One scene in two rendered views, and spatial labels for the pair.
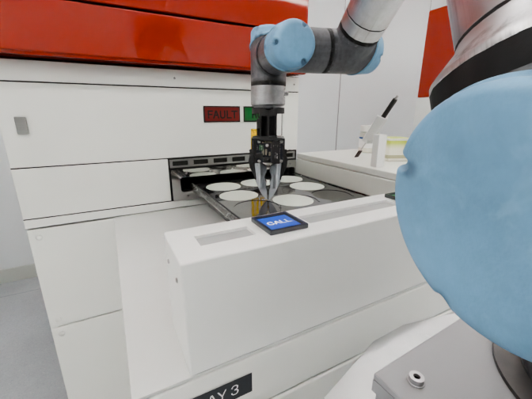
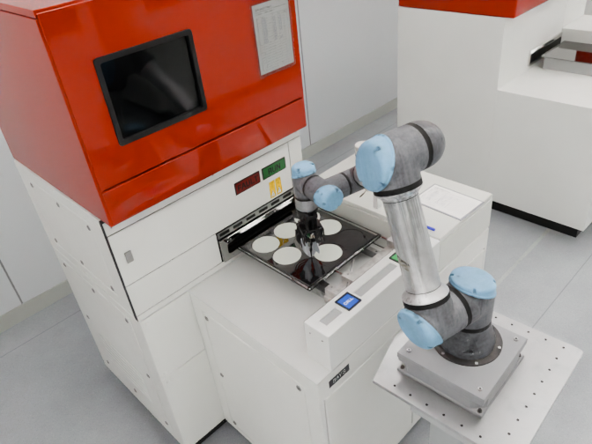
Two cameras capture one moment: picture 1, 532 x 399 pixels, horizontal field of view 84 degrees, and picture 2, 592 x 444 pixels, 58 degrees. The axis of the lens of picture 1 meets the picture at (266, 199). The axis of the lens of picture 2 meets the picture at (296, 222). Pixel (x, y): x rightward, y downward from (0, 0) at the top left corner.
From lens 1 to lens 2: 1.23 m
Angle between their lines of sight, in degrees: 21
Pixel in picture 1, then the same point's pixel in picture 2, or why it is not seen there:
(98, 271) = (183, 331)
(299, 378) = (365, 358)
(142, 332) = (297, 362)
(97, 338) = (188, 377)
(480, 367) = not seen: hidden behind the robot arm
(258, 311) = (350, 341)
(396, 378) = (403, 351)
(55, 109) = (144, 236)
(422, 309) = not seen: hidden behind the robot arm
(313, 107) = not seen: hidden behind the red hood
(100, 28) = (173, 175)
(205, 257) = (333, 331)
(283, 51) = (328, 207)
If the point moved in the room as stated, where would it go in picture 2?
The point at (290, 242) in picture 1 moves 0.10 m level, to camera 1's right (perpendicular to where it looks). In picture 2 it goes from (358, 312) to (390, 302)
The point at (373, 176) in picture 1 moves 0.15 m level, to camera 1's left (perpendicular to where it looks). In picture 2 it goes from (376, 217) to (337, 227)
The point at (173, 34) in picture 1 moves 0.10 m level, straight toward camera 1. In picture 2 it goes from (215, 152) to (229, 164)
